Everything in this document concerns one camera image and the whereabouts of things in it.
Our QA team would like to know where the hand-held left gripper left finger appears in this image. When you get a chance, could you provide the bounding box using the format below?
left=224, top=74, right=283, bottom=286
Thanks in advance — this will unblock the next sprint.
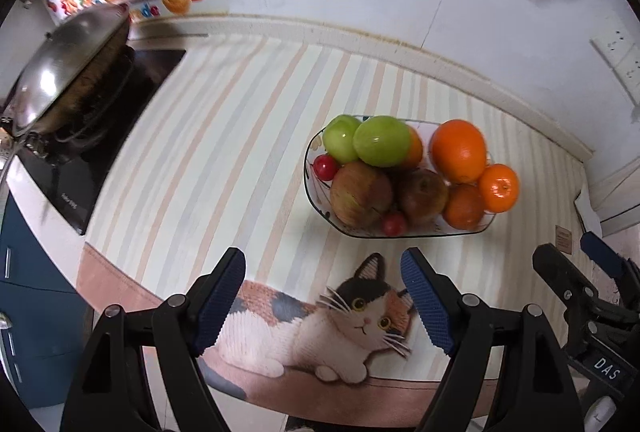
left=65, top=247, right=247, bottom=432

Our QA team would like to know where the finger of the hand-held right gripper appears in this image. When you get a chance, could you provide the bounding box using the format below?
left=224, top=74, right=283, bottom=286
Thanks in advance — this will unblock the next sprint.
left=532, top=243, right=601, bottom=313
left=581, top=231, right=640, bottom=308

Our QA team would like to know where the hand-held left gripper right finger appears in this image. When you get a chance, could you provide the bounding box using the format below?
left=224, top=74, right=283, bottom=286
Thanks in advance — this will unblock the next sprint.
left=400, top=247, right=586, bottom=432

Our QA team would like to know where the cherry tomato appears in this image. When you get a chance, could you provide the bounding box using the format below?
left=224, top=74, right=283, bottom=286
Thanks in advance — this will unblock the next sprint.
left=312, top=153, right=339, bottom=181
left=382, top=212, right=407, bottom=235

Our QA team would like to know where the small orange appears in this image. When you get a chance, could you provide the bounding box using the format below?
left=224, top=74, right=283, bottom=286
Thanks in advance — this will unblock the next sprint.
left=478, top=163, right=521, bottom=214
left=442, top=183, right=486, bottom=230
left=400, top=126, right=425, bottom=170

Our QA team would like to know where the red apple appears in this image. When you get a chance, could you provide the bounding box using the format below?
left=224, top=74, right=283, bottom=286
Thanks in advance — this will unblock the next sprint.
left=330, top=161, right=394, bottom=227
left=397, top=168, right=449, bottom=227

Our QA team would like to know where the glass fruit bowl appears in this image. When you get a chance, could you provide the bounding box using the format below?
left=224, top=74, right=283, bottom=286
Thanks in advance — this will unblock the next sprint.
left=303, top=115, right=497, bottom=239

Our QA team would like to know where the large orange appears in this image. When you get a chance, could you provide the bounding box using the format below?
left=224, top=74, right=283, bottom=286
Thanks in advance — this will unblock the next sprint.
left=430, top=119, right=488, bottom=184

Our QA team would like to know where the green apple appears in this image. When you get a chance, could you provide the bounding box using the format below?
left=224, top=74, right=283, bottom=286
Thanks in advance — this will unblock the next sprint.
left=353, top=115, right=412, bottom=168
left=322, top=114, right=362, bottom=164

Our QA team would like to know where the white folded cloth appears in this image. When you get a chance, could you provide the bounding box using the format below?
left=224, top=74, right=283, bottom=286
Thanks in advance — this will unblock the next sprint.
left=574, top=189, right=606, bottom=238

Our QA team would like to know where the striped cat print mat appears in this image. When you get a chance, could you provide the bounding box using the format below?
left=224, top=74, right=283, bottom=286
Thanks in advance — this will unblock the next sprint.
left=75, top=32, right=596, bottom=428

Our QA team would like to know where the black glass cooktop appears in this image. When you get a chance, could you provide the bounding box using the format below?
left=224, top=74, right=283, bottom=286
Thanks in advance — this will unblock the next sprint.
left=15, top=47, right=187, bottom=235

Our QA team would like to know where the blue base cabinet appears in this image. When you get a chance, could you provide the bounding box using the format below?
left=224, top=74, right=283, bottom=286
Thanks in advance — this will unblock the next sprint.
left=0, top=192, right=88, bottom=413

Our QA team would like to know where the steel wok with lid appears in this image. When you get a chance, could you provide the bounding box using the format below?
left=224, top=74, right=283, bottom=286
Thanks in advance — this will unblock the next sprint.
left=2, top=5, right=136, bottom=148

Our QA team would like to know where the white wall outlet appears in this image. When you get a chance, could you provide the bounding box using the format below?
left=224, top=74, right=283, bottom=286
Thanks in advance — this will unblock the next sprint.
left=590, top=18, right=635, bottom=69
left=620, top=47, right=640, bottom=94

